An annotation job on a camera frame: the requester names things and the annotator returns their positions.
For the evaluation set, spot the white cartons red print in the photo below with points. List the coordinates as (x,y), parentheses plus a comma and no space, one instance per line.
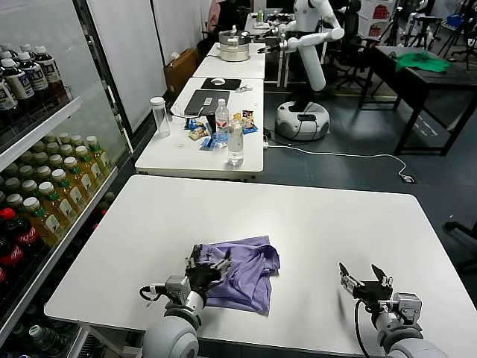
(376,15)

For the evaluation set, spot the yellow tea bottle white cap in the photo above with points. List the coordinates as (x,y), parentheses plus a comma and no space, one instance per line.
(43,171)
(66,150)
(25,171)
(14,198)
(41,158)
(57,212)
(44,227)
(28,185)
(76,140)
(63,138)
(88,171)
(56,160)
(68,199)
(12,183)
(52,148)
(97,158)
(78,184)

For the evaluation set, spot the white humanoid robot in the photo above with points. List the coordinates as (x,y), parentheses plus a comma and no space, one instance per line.
(313,67)

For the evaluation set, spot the small green bottle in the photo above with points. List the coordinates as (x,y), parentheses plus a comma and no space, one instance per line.
(260,16)

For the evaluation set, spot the white tag on laptop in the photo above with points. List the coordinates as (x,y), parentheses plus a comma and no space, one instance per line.
(208,101)

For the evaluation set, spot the black floor plug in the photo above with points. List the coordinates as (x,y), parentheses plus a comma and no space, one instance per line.
(408,179)

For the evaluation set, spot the black laptop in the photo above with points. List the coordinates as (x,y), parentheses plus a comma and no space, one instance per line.
(193,104)

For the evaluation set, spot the green cloth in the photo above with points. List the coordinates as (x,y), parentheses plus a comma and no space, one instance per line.
(421,63)

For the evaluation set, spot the black office chair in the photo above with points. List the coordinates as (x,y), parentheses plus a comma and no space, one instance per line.
(352,22)

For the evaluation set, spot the white metal shelf rack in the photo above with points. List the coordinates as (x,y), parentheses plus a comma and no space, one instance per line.
(40,125)

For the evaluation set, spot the pink jacket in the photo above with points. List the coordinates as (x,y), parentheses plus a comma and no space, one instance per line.
(215,16)

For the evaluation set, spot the white table with steamer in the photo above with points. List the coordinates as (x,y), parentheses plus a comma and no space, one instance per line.
(231,69)

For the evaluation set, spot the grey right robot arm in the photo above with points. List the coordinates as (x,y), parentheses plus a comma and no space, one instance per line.
(410,347)

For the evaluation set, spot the clear water bottle pale cap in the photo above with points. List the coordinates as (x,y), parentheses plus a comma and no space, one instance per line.
(40,337)

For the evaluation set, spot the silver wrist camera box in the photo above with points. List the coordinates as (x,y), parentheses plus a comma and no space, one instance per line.
(175,287)
(408,307)

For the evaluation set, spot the silver steamer pot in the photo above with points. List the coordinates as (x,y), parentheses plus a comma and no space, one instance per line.
(234,46)

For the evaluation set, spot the small metal key clip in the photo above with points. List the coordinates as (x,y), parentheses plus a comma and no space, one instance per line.
(243,88)

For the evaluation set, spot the black table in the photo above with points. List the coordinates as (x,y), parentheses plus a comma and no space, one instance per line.
(428,80)

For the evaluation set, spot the black framed glass door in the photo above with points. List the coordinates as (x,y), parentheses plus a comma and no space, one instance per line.
(98,56)

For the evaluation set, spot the blue snack packet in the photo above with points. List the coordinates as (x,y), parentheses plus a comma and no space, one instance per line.
(208,143)
(191,124)
(250,128)

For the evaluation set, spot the white humanoid robot arm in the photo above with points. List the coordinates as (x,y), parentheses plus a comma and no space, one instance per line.
(288,27)
(316,38)

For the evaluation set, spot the clear tumbler white lid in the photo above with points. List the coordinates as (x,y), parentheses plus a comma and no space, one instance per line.
(160,119)

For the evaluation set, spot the yellow snack packet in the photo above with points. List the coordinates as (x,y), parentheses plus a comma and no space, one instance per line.
(198,133)

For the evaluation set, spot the black office chair base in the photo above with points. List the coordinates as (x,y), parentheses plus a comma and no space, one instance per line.
(456,226)

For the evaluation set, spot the small black stand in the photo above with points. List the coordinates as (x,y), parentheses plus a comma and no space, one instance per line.
(211,122)

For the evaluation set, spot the clear plain water bottle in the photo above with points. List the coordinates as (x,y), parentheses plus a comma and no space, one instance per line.
(235,145)

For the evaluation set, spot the red label water bottle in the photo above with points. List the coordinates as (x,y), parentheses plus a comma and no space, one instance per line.
(221,119)

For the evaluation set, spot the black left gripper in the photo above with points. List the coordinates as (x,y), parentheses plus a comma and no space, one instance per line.
(201,277)

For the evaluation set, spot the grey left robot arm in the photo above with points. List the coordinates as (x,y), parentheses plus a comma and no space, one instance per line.
(171,335)

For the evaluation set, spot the white table with snacks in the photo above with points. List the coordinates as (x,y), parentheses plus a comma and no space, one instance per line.
(167,156)

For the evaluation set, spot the large white work table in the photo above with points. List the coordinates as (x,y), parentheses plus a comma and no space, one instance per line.
(298,209)

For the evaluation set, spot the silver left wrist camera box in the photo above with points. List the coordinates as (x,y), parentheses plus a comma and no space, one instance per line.
(175,287)

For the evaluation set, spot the black mouse pad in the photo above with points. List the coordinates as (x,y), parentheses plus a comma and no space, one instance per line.
(230,84)

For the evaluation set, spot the dark tea bottle white cap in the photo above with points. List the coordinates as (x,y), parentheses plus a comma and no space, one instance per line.
(49,74)
(25,47)
(6,47)
(34,80)
(18,85)
(4,98)

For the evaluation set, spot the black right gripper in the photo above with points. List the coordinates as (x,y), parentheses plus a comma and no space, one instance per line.
(372,292)

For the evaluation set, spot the white computer mouse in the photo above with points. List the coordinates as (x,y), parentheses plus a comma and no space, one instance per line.
(217,82)

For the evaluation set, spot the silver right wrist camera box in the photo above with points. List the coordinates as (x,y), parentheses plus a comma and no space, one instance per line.
(408,307)

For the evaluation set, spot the purple t-shirt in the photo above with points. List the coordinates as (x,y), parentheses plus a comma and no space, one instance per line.
(246,276)

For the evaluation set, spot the blue plastic bin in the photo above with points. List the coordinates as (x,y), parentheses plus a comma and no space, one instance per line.
(455,21)

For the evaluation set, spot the brown cardboard box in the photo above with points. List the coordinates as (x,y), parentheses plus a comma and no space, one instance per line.
(180,74)

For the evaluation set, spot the cola bottle red cap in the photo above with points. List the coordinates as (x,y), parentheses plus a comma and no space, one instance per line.
(10,257)
(21,233)

